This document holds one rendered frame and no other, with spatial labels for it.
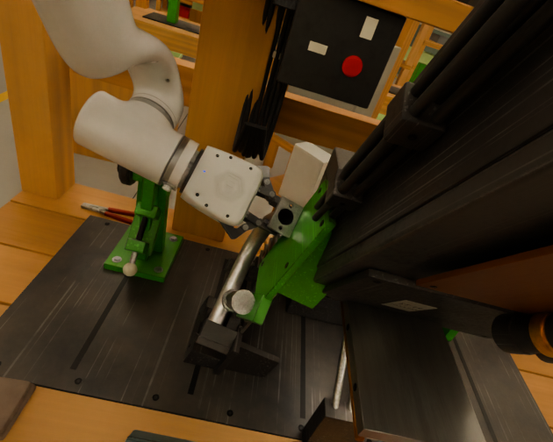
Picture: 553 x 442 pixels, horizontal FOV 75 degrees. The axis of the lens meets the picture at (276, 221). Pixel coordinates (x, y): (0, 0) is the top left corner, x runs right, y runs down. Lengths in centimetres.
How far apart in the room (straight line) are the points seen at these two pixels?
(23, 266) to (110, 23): 60
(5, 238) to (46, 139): 24
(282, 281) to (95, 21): 38
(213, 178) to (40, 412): 43
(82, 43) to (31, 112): 56
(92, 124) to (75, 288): 38
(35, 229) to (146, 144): 52
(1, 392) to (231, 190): 43
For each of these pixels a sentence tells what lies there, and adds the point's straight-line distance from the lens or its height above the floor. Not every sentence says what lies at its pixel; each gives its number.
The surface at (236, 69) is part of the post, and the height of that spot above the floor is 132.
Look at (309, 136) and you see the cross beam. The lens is 91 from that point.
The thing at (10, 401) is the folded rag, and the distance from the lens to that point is 68.
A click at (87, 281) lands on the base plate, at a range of 84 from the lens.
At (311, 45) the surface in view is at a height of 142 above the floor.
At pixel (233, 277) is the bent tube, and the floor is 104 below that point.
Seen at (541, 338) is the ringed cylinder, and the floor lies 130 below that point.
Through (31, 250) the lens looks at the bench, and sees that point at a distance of 95.
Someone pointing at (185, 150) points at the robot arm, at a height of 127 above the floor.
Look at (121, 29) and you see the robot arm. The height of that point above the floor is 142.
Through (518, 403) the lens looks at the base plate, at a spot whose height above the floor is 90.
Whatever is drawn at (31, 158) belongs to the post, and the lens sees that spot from 106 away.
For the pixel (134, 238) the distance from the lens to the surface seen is 81.
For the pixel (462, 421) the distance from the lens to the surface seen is 56.
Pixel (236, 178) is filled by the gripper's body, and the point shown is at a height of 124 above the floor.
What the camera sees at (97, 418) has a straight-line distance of 68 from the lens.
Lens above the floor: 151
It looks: 34 degrees down
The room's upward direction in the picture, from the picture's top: 19 degrees clockwise
